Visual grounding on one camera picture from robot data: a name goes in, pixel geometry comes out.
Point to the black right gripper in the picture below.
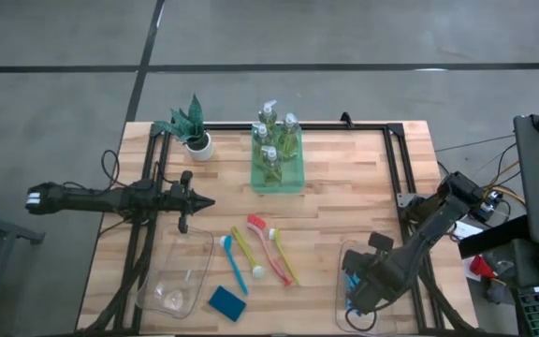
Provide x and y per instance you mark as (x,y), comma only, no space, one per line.
(374,276)

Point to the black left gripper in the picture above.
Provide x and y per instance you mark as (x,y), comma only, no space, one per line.
(181,199)

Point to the blue cellulose sponge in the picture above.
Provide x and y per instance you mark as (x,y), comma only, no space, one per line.
(350,285)
(227,303)
(353,306)

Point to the red suction-cup dish brush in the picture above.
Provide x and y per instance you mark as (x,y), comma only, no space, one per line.
(256,222)

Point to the yellow-green dish brush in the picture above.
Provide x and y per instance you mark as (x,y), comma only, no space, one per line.
(284,255)
(243,248)

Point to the blue dish brush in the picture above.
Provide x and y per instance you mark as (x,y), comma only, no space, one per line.
(234,269)

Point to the clear green dish soap bottle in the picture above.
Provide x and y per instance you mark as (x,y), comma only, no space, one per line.
(290,136)
(261,138)
(272,166)
(268,117)

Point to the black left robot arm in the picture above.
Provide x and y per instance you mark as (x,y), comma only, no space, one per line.
(110,199)

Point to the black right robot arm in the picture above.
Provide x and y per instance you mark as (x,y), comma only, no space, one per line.
(433,224)

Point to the clear plastic storage bin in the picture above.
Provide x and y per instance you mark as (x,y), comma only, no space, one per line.
(176,281)
(382,323)

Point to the snake plant in white pot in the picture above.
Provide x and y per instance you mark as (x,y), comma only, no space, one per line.
(199,147)

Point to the green translucent plastic caddy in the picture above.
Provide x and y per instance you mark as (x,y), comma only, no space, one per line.
(293,178)

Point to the red funnel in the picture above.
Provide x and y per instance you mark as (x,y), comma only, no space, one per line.
(480,267)

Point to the blue and white controller box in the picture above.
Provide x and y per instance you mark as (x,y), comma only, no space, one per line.
(489,206)

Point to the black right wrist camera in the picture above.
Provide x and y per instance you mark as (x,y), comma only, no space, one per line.
(381,242)

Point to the black clamp bracket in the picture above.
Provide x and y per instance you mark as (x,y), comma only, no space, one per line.
(346,121)

